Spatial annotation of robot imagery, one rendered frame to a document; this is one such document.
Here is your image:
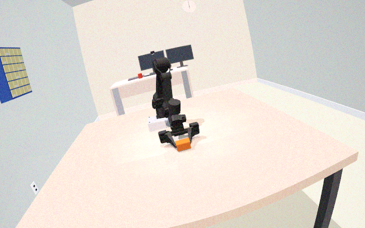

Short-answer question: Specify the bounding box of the orange block with yellow top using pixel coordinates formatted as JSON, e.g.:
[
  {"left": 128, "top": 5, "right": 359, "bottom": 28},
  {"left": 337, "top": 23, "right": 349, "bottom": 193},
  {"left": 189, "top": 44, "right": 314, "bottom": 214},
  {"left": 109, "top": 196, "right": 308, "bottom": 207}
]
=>
[{"left": 175, "top": 138, "right": 191, "bottom": 152}]

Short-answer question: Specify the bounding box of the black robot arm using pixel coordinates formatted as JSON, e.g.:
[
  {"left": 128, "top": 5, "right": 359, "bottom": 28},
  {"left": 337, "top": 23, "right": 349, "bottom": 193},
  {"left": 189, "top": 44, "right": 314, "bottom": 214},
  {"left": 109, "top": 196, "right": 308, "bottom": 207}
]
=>
[{"left": 152, "top": 57, "right": 187, "bottom": 130}]

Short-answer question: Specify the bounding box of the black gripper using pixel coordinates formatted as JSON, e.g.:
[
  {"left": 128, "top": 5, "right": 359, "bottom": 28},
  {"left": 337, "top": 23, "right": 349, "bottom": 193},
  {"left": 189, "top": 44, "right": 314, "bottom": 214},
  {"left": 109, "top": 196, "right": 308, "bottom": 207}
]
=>
[{"left": 158, "top": 122, "right": 200, "bottom": 148}]

